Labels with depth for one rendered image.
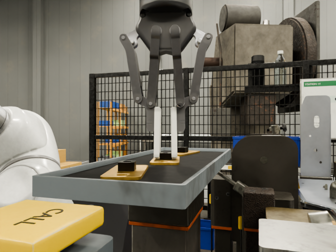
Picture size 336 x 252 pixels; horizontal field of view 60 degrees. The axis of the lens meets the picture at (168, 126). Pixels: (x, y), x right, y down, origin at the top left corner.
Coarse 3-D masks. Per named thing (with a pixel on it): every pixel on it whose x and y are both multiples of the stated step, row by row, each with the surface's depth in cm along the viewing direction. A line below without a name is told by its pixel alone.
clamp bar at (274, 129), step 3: (273, 126) 100; (276, 126) 100; (279, 126) 101; (282, 126) 100; (285, 126) 100; (267, 129) 102; (270, 129) 102; (273, 129) 100; (276, 129) 100; (279, 129) 101; (285, 129) 100; (273, 132) 100; (276, 132) 100
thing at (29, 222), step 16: (0, 208) 17; (16, 208) 17; (32, 208) 17; (48, 208) 17; (64, 208) 17; (80, 208) 17; (96, 208) 17; (0, 224) 14; (16, 224) 14; (32, 224) 14; (48, 224) 14; (64, 224) 14; (80, 224) 15; (96, 224) 17; (0, 240) 13; (16, 240) 13; (32, 240) 12; (48, 240) 13; (64, 240) 14
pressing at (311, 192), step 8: (304, 184) 105; (312, 184) 105; (320, 184) 105; (328, 184) 105; (304, 192) 92; (312, 192) 92; (320, 192) 92; (328, 192) 92; (304, 200) 81; (312, 200) 82; (320, 200) 82; (328, 200) 82; (312, 208) 77; (320, 208) 75; (328, 208) 73
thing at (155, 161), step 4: (160, 152) 41; (164, 152) 41; (168, 152) 41; (160, 156) 40; (164, 156) 40; (168, 156) 40; (152, 160) 39; (156, 160) 39; (160, 160) 39; (164, 160) 39; (168, 160) 39; (172, 160) 39; (176, 160) 39; (152, 164) 37; (156, 164) 37; (160, 164) 37; (164, 164) 37; (168, 164) 37; (172, 164) 37; (176, 164) 37
